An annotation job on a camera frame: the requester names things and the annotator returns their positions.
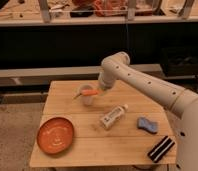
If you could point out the orange carrot pepper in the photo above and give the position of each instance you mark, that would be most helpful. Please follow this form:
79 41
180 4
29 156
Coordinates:
86 92

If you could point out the long wooden bench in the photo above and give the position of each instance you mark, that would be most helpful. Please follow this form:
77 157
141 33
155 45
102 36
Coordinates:
43 76

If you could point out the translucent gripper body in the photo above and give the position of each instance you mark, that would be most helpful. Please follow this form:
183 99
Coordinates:
101 92

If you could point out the cluttered back shelf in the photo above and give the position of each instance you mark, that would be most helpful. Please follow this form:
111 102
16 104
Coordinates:
95 12

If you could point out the orange plate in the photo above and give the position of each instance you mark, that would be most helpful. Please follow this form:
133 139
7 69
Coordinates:
55 135

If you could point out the wooden table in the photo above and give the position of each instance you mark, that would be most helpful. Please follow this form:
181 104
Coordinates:
123 144

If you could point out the translucent ceramic cup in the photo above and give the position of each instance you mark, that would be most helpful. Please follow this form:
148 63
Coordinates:
86 100

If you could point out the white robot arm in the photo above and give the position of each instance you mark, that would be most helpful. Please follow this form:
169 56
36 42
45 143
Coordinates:
178 100

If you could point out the black white striped block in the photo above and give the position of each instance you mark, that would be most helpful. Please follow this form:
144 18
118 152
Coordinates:
160 149

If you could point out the white tube bottle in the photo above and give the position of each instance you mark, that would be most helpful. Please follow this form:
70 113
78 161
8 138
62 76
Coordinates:
109 119

